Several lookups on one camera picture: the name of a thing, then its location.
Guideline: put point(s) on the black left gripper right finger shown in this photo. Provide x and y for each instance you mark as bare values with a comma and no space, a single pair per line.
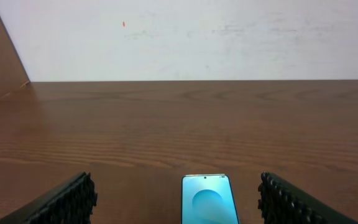
283,203

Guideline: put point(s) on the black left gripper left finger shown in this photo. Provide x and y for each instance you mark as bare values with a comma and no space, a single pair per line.
71,202

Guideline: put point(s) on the blue screen smartphone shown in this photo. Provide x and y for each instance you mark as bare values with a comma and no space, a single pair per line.
207,199

